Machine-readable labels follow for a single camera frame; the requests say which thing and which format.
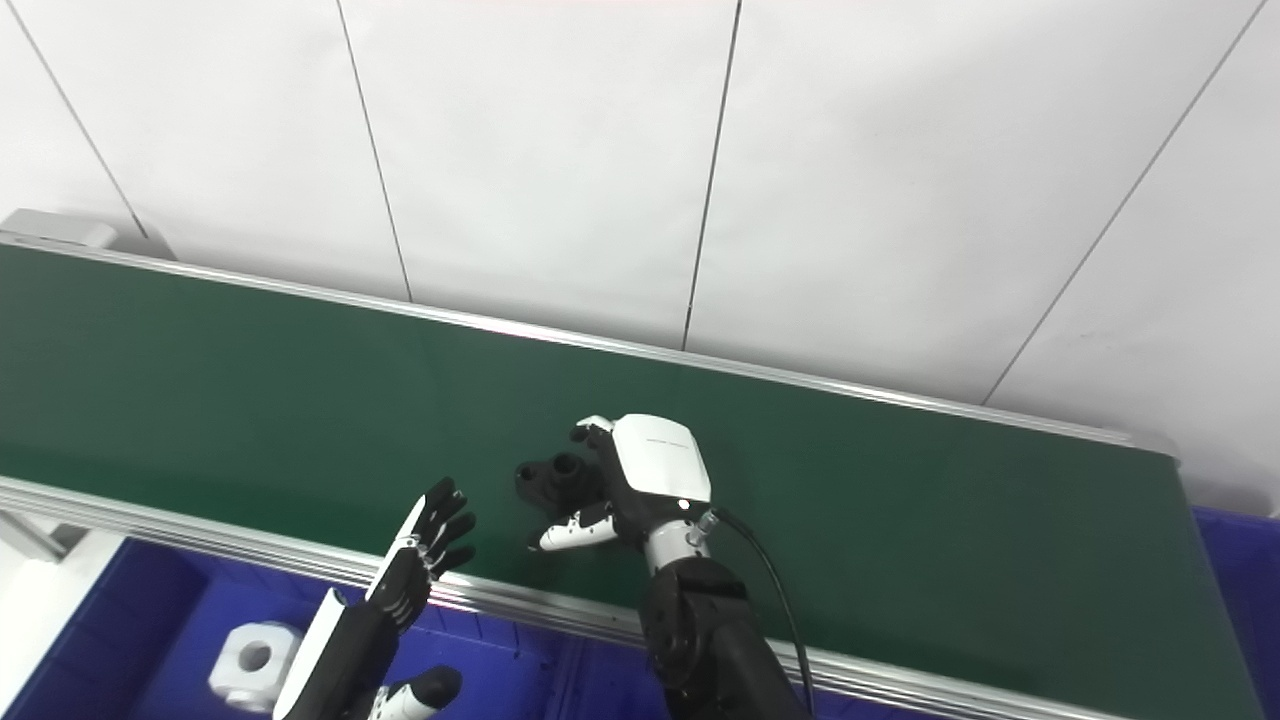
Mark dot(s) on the black flange part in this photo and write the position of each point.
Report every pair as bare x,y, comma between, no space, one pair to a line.
560,478

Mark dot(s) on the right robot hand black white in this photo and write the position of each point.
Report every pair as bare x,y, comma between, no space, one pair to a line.
655,460

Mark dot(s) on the white block part with hole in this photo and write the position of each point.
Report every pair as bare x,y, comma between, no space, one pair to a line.
235,680

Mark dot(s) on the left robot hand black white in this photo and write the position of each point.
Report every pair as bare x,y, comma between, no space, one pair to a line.
345,650

